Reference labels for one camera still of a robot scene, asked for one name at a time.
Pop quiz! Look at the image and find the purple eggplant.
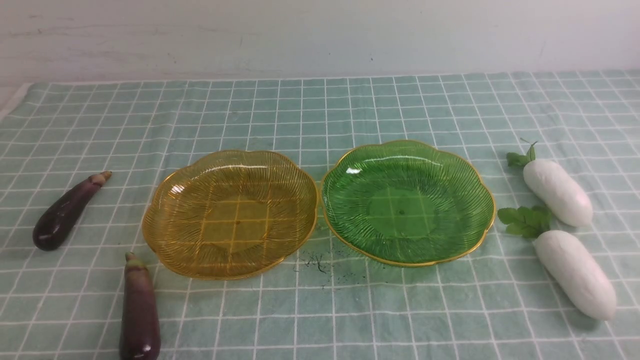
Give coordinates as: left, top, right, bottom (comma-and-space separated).
119, 251, 162, 360
32, 171, 112, 251

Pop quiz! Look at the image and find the green checkered tablecloth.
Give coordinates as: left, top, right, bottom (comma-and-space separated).
0, 69, 639, 360

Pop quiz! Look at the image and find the amber plastic plate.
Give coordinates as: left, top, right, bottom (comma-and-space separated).
141, 150, 320, 280

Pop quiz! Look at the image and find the green plastic plate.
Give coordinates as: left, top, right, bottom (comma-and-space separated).
320, 139, 497, 268

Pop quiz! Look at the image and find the white radish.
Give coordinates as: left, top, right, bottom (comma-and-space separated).
505, 142, 594, 228
497, 205, 618, 321

